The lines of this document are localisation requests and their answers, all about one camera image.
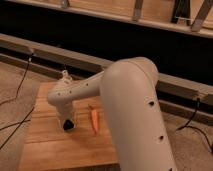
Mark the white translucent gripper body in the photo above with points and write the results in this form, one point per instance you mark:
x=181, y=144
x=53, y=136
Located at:
x=65, y=112

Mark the black eraser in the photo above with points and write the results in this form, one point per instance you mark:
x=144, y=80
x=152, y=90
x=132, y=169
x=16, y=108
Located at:
x=68, y=125

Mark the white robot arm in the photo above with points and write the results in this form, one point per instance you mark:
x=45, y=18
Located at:
x=127, y=89

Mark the orange carrot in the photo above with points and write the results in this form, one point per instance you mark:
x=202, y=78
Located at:
x=94, y=119

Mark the wooden board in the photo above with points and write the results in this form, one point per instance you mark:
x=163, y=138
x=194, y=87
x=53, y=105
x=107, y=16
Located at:
x=47, y=147

